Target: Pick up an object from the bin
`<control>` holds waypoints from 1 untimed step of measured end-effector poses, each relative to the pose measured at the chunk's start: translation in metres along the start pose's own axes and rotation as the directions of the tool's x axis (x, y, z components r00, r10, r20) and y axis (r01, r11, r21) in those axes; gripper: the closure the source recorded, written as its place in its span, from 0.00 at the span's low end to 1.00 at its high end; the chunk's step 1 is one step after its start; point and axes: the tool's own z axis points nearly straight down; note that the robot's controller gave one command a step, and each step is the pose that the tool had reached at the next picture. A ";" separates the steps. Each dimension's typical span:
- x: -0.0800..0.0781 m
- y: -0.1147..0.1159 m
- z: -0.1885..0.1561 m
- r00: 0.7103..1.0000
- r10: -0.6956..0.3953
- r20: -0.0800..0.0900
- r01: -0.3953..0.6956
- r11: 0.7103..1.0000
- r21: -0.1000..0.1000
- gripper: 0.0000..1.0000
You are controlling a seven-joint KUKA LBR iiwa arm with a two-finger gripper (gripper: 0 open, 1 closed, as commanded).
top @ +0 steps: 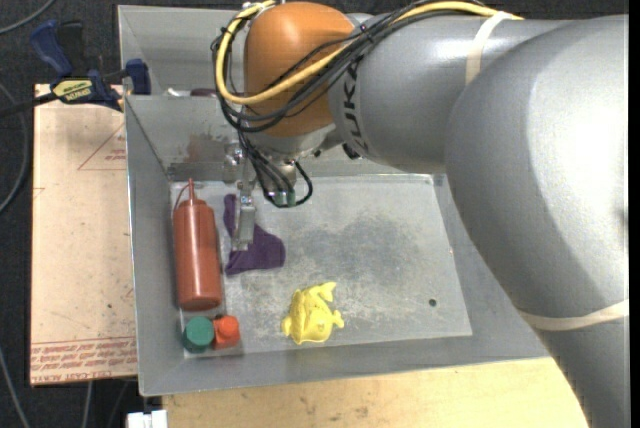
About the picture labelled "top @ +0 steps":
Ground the red-brown squeeze bottle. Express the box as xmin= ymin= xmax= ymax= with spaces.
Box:
xmin=171 ymin=178 xmax=224 ymax=312

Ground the grey metal bin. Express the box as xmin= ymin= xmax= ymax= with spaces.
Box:
xmin=117 ymin=4 xmax=551 ymax=398

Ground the brown cardboard board, red print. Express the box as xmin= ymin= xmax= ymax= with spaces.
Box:
xmin=29 ymin=83 xmax=139 ymax=387

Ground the orange-red cylinder block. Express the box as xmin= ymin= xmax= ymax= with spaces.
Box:
xmin=212 ymin=313 xmax=242 ymax=351

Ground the purple cloth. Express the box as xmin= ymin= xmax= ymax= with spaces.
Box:
xmin=222 ymin=193 xmax=287 ymax=277

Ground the yellow toy fish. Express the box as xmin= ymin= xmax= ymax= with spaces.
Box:
xmin=280 ymin=280 xmax=346 ymax=347

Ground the green cylinder block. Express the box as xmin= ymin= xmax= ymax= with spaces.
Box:
xmin=180 ymin=315 xmax=217 ymax=355

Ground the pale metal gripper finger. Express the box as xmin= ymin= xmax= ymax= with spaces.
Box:
xmin=231 ymin=195 xmax=258 ymax=252

